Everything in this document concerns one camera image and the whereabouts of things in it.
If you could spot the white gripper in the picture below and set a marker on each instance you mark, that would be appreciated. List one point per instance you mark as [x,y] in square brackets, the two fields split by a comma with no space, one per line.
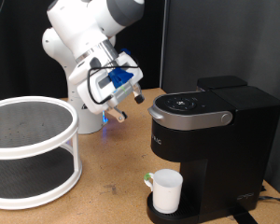
[90,99]

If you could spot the black Keurig coffee machine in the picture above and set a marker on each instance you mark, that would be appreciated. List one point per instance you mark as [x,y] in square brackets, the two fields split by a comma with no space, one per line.
[227,155]

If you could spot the black Keurig coffee maker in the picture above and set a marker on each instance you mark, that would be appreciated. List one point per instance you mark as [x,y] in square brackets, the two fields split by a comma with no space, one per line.
[205,101]

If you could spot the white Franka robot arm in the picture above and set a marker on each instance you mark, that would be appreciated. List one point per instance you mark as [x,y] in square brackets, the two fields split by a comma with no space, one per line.
[81,37]

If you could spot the white ceramic mug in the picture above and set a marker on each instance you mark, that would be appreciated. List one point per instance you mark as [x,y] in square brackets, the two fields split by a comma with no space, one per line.
[168,193]

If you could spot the black drip tray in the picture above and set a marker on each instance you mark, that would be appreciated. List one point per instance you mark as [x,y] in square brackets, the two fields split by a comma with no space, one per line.
[185,211]

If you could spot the white two-tier turntable shelf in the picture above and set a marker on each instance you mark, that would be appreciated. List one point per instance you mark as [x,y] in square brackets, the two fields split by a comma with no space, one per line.
[31,149]

